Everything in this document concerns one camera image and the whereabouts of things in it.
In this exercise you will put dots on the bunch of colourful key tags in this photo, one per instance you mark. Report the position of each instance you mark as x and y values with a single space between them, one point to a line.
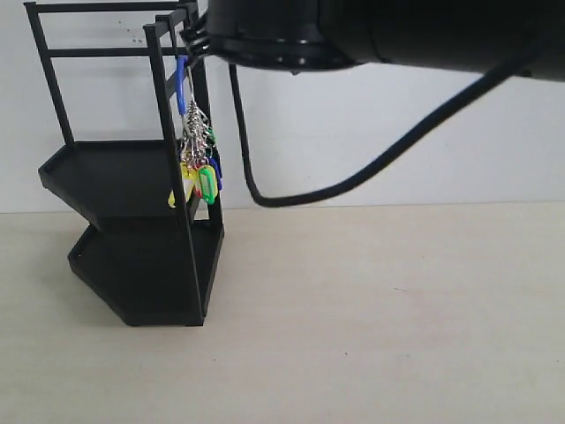
200 171

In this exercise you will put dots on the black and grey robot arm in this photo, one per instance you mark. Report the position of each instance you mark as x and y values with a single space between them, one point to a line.
321 36

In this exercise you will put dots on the black two-tier metal rack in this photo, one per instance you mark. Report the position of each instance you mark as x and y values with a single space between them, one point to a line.
144 252

